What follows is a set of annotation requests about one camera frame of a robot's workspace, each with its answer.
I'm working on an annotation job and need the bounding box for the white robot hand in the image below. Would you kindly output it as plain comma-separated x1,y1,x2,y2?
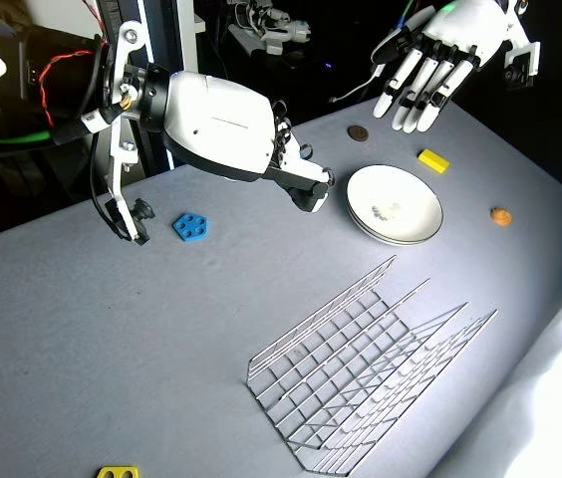
162,70,336,214
370,0,524,133

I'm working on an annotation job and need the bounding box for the spare white robot hand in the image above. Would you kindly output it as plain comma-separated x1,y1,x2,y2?
228,0,312,56

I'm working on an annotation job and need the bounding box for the white and black support column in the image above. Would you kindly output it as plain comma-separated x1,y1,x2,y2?
96,0,207,173

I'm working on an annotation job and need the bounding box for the blue pentagon block with holes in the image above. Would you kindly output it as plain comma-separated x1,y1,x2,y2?
171,212,211,243

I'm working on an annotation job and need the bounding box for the yellow rectangular block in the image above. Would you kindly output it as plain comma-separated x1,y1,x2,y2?
417,147,451,175

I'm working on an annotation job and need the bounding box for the orange spiral toy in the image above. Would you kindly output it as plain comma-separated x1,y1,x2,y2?
489,206,514,228

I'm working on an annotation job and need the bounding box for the grey table cloth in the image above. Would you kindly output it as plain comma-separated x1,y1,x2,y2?
0,97,562,478

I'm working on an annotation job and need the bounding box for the yellow block with holes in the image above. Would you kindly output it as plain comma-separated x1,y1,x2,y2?
95,465,141,478

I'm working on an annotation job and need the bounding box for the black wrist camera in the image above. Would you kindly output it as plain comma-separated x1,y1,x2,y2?
503,49,541,92
106,196,156,246

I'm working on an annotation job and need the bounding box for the white cable with grey adapter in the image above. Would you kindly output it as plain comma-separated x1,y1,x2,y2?
329,64,382,105

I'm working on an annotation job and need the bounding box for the wire dish rack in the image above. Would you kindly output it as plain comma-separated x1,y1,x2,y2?
245,254,499,474

